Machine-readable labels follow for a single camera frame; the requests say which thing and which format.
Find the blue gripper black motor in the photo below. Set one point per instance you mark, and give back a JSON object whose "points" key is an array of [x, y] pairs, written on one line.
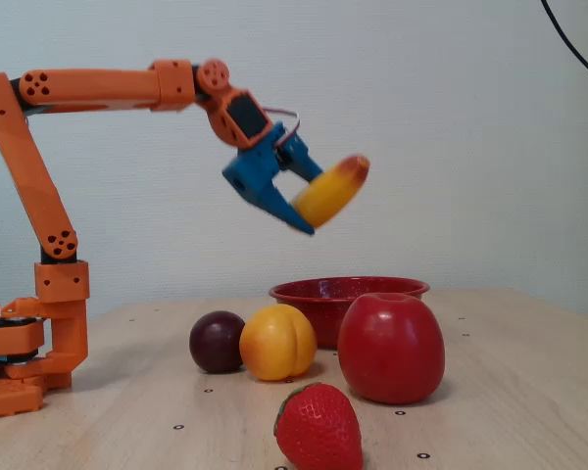
{"points": [[258, 172]]}

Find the yellow plastic banana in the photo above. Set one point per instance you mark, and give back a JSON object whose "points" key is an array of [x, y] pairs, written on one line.
{"points": [[330, 193]]}

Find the orange robot arm base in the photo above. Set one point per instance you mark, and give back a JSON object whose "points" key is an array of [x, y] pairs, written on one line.
{"points": [[10, 396]]}

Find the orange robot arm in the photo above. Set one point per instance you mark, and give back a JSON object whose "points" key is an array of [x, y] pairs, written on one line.
{"points": [[93, 88]]}

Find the red speckled enamel bowl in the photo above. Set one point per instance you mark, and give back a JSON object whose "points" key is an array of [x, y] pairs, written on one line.
{"points": [[313, 298]]}

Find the yellow orange plastic peach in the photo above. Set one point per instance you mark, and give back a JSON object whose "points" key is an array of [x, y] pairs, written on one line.
{"points": [[277, 343]]}

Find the dark purple plastic plum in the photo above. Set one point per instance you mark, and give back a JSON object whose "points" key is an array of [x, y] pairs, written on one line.
{"points": [[215, 343]]}

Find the red plastic apple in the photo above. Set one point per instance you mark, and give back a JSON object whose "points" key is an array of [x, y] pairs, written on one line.
{"points": [[392, 347]]}

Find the red plastic strawberry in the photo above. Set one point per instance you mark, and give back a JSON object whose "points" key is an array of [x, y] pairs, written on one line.
{"points": [[318, 426]]}

